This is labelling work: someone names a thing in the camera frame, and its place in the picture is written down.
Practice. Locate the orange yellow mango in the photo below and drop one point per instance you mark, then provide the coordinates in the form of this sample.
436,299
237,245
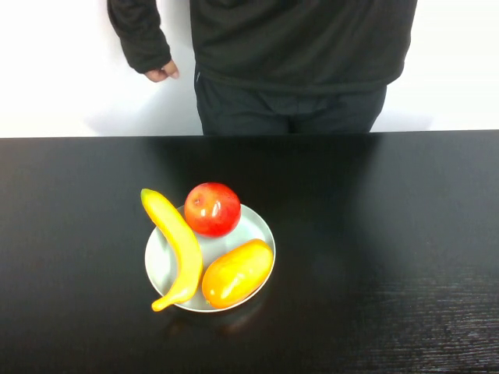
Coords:
236,274

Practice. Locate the person's dark jacket torso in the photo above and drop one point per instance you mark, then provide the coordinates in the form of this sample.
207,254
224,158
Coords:
300,39

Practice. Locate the person's right hand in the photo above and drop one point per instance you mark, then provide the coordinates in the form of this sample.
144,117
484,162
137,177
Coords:
163,74

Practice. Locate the red apple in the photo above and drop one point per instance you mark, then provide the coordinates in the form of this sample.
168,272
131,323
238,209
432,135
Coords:
212,210

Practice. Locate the yellow banana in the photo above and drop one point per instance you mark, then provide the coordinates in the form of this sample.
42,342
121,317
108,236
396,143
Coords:
183,241

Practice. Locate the white round plate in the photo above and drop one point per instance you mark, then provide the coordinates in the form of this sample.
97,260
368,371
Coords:
161,261

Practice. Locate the person's right forearm dark sleeve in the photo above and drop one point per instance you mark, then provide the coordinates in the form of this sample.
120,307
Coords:
140,35

